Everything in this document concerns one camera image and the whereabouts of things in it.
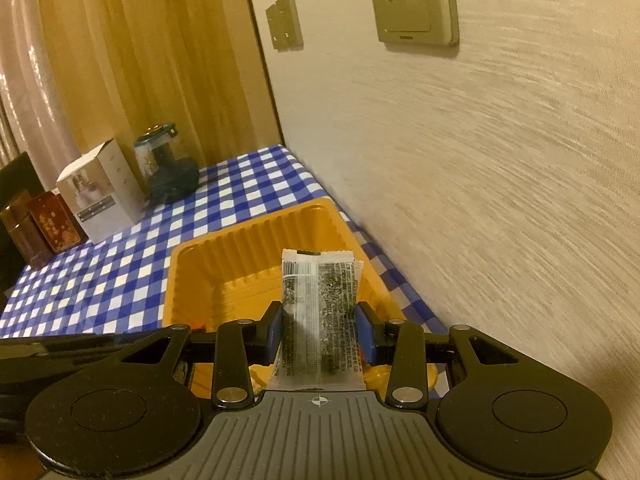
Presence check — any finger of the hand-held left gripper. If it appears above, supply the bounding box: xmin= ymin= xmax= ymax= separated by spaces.
xmin=0 ymin=332 xmax=168 ymax=373

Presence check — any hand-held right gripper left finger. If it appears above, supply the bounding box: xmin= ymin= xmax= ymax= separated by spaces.
xmin=120 ymin=301 xmax=284 ymax=409

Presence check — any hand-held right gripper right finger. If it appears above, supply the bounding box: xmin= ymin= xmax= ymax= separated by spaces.
xmin=355 ymin=303 xmax=521 ymax=409

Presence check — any grey printed snack packet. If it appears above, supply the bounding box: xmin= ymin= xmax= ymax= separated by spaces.
xmin=271 ymin=248 xmax=367 ymax=392

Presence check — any yellow plastic tray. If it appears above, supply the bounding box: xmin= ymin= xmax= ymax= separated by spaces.
xmin=163 ymin=198 xmax=442 ymax=402

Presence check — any blue white checkered tablecloth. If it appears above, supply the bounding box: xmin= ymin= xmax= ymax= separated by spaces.
xmin=0 ymin=144 xmax=448 ymax=376

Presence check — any brown tea canister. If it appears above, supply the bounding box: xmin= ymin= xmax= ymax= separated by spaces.
xmin=0 ymin=190 xmax=52 ymax=271

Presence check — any red gold patterned box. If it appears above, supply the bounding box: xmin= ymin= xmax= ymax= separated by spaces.
xmin=25 ymin=188 xmax=87 ymax=254

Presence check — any white product box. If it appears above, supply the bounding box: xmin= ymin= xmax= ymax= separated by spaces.
xmin=55 ymin=138 xmax=147 ymax=244

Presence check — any black box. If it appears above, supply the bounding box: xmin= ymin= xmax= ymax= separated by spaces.
xmin=0 ymin=152 xmax=47 ymax=301

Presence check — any dark green glass jar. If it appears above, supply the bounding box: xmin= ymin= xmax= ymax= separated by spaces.
xmin=133 ymin=122 xmax=199 ymax=205

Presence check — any sheer pale curtain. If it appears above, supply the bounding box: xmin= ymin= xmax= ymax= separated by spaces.
xmin=0 ymin=0 xmax=88 ymax=173

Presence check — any beige wall socket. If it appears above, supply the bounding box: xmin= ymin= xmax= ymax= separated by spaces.
xmin=265 ymin=3 xmax=282 ymax=51
xmin=276 ymin=0 xmax=305 ymax=48

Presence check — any large beige wall outlet plate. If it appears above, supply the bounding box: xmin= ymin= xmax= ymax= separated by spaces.
xmin=364 ymin=0 xmax=461 ymax=47

